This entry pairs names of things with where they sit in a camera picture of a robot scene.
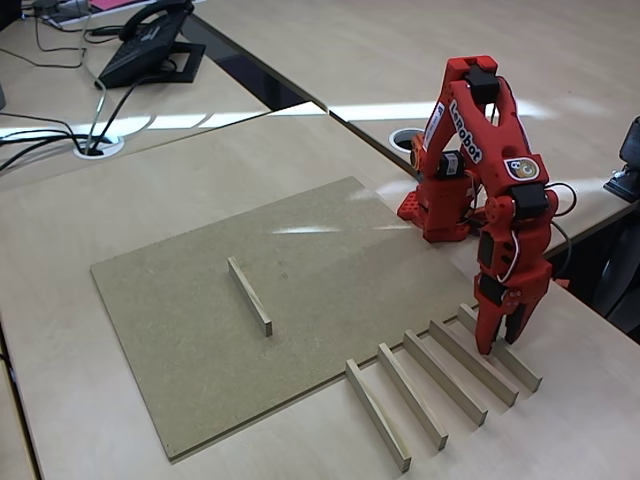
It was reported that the wooden stick placed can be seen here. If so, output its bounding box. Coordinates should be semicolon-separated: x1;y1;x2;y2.
344;358;414;472
377;342;449;451
428;319;520;408
457;302;544;393
402;329;489;427
228;256;274;336

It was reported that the black office chair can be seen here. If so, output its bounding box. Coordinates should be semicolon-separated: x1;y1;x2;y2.
597;199;640;346

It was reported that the brown fibreboard work board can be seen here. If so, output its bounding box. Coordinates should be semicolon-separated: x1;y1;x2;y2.
89;175;490;464

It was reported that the black desk phone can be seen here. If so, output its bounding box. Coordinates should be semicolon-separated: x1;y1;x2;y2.
95;0;207;90

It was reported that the pink paper folder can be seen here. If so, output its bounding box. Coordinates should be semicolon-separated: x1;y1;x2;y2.
88;0;151;11

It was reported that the black computer monitor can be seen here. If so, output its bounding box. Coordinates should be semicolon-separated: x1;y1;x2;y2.
0;0;24;32

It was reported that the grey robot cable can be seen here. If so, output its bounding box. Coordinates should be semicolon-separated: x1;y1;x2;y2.
549;219;574;281

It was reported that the black camera stand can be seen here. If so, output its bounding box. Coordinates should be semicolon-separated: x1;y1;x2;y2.
602;115;640;202

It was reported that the white cable grommet ring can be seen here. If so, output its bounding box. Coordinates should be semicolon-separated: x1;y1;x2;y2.
73;132;125;160
388;128;427;151

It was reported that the thick black phone cable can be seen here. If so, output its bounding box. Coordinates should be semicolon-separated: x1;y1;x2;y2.
97;74;151;144

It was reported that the light grey cable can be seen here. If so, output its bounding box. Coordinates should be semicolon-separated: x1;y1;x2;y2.
78;0;109;151

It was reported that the black power cable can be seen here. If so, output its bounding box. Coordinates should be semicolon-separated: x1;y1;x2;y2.
0;130;76;171
0;112;84;151

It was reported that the thin black cable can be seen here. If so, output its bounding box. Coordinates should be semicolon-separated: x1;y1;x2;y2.
0;14;87;69

